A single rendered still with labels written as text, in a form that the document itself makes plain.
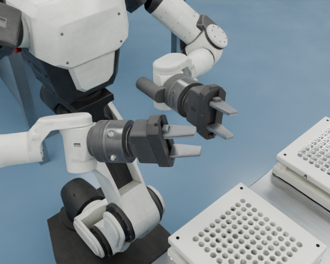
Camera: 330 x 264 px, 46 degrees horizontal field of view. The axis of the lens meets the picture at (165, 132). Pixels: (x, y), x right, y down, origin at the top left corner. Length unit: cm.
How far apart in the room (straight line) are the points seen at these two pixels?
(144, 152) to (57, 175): 157
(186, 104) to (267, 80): 219
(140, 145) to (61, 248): 111
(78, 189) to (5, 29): 95
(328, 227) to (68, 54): 76
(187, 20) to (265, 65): 209
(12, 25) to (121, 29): 27
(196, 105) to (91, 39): 33
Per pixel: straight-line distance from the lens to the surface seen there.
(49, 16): 97
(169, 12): 116
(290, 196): 110
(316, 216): 108
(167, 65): 96
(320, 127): 122
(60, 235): 185
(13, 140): 84
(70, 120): 81
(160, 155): 76
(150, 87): 94
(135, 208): 127
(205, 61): 111
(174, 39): 245
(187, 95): 88
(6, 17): 98
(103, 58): 108
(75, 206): 172
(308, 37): 373
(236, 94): 286
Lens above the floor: 166
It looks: 42 degrees down
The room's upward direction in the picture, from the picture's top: straight up
